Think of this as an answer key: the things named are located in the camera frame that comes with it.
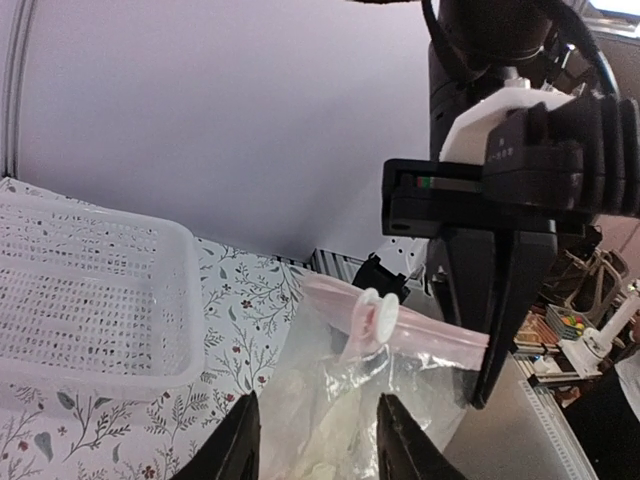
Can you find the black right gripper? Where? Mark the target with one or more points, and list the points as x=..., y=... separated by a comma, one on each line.
x=475, y=288

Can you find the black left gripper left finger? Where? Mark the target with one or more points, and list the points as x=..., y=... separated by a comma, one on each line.
x=232, y=451

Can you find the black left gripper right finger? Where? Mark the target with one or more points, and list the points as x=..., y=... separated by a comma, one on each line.
x=404, y=450

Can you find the clear zip top bag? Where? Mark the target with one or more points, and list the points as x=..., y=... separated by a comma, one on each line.
x=346, y=339

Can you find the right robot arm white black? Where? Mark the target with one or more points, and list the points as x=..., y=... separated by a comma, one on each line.
x=480, y=47

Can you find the floral patterned tablecloth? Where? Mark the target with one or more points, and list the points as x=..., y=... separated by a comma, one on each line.
x=248, y=304

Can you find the white perforated plastic basket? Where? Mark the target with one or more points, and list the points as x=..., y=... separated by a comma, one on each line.
x=98, y=301

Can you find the aluminium front rail frame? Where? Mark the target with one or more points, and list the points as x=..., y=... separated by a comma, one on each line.
x=521, y=434

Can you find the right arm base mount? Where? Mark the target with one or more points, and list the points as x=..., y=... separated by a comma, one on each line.
x=372, y=274

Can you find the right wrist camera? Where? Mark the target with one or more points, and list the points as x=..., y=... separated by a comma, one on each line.
x=552, y=151

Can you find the aluminium corner post right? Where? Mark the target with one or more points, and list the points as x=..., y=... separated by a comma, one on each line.
x=16, y=24

